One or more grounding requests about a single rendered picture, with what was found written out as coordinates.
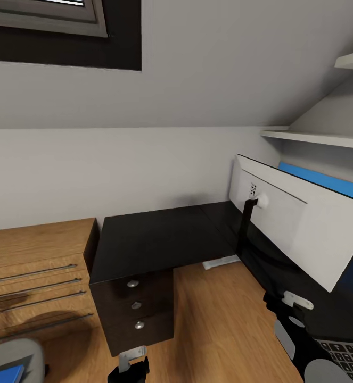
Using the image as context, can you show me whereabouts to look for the swivel chair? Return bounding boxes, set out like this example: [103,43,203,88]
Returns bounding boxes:
[0,337,49,383]

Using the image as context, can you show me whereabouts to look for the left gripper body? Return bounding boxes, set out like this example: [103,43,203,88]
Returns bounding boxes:
[109,361,146,383]

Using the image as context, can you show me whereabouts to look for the monitor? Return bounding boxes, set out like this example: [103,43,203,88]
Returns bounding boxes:
[229,154,353,292]

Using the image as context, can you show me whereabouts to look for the keyboard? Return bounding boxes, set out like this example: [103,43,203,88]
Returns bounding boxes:
[315,339,353,380]

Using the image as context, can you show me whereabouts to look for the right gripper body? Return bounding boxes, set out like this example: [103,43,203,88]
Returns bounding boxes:
[266,295,303,320]

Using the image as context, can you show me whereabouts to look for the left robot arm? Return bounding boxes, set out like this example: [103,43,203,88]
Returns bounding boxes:
[108,345,150,383]

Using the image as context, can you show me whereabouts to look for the folder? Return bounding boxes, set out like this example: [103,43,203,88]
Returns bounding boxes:
[0,365,24,383]

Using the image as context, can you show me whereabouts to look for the mouse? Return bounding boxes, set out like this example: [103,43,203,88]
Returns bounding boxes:
[273,279,289,298]

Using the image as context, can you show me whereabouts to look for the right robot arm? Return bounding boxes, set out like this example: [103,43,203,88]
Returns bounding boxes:
[263,291,353,383]

